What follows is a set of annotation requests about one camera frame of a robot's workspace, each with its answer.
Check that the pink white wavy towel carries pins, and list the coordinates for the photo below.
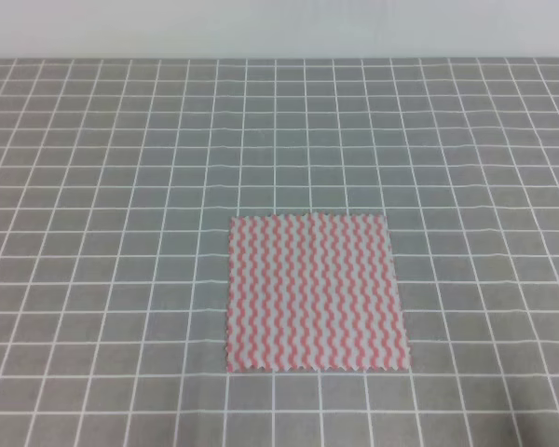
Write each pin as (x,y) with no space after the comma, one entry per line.
(314,291)

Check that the grey checked tablecloth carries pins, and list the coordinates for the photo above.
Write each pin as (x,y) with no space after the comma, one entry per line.
(118,179)

